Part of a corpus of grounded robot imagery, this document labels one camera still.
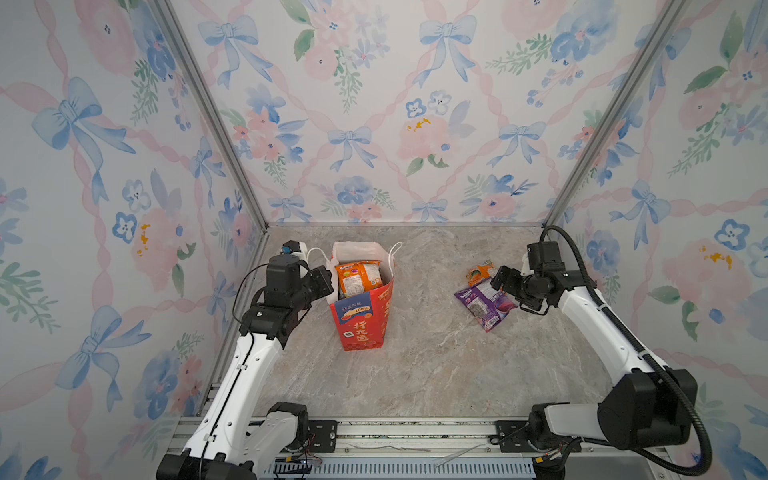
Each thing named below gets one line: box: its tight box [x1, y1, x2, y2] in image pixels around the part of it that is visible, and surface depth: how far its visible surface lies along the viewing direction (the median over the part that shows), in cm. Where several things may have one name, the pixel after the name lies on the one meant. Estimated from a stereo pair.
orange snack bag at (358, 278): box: [335, 261, 383, 299], surface depth 81 cm
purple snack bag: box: [454, 279, 518, 333], surface depth 96 cm
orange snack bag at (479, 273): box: [466, 259, 494, 287], surface depth 105 cm
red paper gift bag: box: [326, 241, 403, 352], surface depth 80 cm
